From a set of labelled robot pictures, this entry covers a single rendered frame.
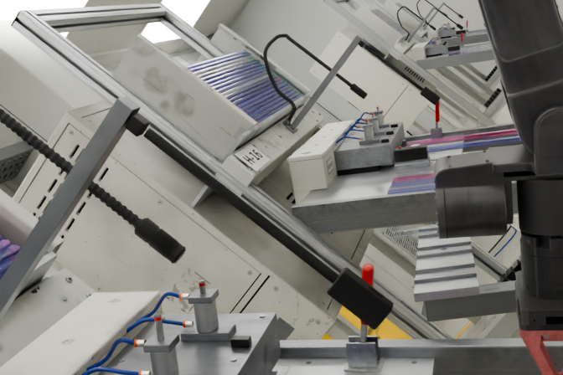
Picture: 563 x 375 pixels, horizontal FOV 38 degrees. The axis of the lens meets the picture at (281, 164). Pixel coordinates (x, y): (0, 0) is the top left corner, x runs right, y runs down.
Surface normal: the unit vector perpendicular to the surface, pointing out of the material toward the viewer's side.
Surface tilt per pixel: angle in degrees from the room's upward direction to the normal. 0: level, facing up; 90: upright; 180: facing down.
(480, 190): 69
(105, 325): 48
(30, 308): 90
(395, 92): 90
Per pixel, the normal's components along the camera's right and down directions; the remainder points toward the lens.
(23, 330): 0.57, -0.76
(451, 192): -0.20, -0.40
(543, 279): -0.65, 0.21
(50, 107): -0.23, 0.21
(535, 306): -0.11, -0.98
